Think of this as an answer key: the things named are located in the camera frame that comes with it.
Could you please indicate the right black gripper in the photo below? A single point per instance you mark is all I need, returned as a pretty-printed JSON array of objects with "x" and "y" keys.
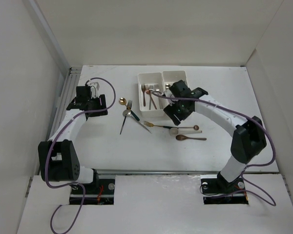
[{"x": 170, "y": 110}]

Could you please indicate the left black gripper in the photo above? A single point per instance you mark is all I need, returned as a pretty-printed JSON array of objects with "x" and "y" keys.
[{"x": 100, "y": 101}]

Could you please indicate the white measuring scoop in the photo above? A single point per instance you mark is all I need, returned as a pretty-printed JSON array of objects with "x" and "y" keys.
[{"x": 180, "y": 131}]

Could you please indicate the slim silver fork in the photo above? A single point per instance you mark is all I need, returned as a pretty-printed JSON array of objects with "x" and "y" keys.
[{"x": 150, "y": 89}]

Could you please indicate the copper long fork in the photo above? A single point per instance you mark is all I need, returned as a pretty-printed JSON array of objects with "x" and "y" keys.
[{"x": 147, "y": 86}]

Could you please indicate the copper small fork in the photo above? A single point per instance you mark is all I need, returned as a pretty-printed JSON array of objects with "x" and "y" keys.
[{"x": 143, "y": 88}]

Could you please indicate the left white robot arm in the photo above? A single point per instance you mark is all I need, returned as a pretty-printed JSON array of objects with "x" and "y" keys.
[{"x": 58, "y": 153}]

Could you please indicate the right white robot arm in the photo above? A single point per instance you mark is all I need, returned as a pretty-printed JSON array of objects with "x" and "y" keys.
[{"x": 248, "y": 138}]

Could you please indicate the small copper spoon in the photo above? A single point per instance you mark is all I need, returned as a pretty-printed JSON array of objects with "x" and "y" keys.
[{"x": 195, "y": 127}]

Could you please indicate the brown copper spoon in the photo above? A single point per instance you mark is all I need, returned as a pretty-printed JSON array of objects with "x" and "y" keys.
[{"x": 183, "y": 137}]

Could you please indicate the left white plastic bin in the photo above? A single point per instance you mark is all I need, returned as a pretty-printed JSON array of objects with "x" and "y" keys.
[{"x": 151, "y": 105}]

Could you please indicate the white plastic bin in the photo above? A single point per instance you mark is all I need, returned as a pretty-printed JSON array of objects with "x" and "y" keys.
[
  {"x": 171, "y": 77},
  {"x": 151, "y": 105}
]

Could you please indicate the right white plastic bin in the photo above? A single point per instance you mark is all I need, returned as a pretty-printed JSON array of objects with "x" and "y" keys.
[{"x": 171, "y": 77}]

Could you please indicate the gold spoon near bins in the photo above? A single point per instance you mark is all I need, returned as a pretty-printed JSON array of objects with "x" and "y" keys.
[{"x": 122, "y": 101}]

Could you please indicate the silver spoon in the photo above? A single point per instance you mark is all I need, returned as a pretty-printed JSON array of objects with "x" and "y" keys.
[{"x": 127, "y": 113}]

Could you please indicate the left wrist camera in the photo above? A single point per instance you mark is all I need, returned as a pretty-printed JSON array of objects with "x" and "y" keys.
[{"x": 94, "y": 87}]

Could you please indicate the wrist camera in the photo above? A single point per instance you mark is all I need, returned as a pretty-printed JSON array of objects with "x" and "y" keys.
[
  {"x": 167, "y": 93},
  {"x": 94, "y": 87}
]

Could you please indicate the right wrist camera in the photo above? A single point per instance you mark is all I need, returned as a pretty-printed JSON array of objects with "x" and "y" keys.
[{"x": 167, "y": 93}]

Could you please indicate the gold fork black handle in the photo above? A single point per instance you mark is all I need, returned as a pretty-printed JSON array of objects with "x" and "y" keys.
[{"x": 149, "y": 124}]

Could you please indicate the silver fork black handle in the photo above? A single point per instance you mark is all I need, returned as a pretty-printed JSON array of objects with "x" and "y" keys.
[{"x": 128, "y": 105}]

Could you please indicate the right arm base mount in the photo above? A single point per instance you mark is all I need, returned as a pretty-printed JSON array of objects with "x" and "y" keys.
[{"x": 217, "y": 191}]

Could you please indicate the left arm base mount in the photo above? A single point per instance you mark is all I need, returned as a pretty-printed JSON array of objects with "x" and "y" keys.
[{"x": 101, "y": 192}]

